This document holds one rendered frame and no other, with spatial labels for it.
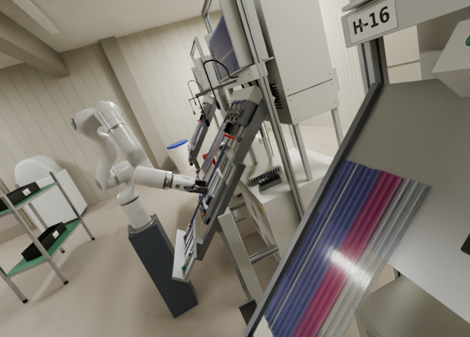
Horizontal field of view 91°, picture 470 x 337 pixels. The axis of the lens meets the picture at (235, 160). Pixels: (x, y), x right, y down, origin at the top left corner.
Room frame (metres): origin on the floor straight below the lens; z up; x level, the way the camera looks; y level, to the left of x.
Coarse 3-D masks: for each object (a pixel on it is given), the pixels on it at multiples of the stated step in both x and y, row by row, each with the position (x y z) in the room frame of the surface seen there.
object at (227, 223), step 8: (224, 216) 0.89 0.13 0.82; (224, 224) 0.89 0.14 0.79; (232, 224) 0.90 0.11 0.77; (224, 232) 0.89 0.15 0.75; (232, 232) 0.89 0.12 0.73; (232, 240) 0.89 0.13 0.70; (240, 240) 0.90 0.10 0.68; (232, 248) 0.89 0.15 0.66; (240, 248) 0.90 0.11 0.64; (240, 256) 0.89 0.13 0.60; (240, 264) 0.89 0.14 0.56; (248, 264) 0.90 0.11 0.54; (248, 272) 0.89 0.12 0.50; (248, 280) 0.89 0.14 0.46; (256, 280) 0.90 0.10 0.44; (248, 288) 0.89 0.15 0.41; (256, 288) 0.90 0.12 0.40; (256, 296) 0.89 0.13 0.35
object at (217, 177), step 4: (212, 164) 1.64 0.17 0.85; (208, 168) 1.68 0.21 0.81; (212, 168) 1.59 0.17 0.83; (216, 168) 1.52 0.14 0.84; (208, 172) 1.63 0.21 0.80; (216, 172) 1.44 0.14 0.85; (208, 176) 1.57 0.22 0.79; (216, 176) 1.40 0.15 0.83; (220, 176) 1.32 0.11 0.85; (204, 180) 1.63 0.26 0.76; (212, 180) 1.43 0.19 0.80; (216, 180) 1.36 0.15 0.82; (220, 180) 1.29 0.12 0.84; (212, 184) 1.41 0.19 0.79; (216, 184) 1.32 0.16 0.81; (208, 188) 1.43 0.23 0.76; (212, 188) 1.36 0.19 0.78; (216, 188) 1.29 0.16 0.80; (208, 192) 1.39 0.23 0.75; (212, 192) 1.32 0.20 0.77; (204, 196) 1.40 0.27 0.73
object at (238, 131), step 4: (228, 120) 1.84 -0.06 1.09; (236, 124) 1.55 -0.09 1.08; (248, 124) 1.32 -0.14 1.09; (236, 128) 1.51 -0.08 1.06; (240, 128) 1.44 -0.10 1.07; (244, 128) 1.36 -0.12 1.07; (232, 132) 1.56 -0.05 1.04; (236, 132) 1.47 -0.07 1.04; (240, 132) 1.40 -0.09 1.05; (244, 132) 1.32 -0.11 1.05; (232, 136) 1.51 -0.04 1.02; (236, 136) 1.42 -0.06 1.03; (240, 136) 1.36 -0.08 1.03; (224, 140) 1.67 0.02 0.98; (228, 140) 1.55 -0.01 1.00; (232, 140) 1.47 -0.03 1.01; (228, 144) 1.51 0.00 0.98; (232, 144) 1.42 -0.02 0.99; (236, 144) 1.34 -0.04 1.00; (232, 148) 1.38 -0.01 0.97; (236, 148) 1.31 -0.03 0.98
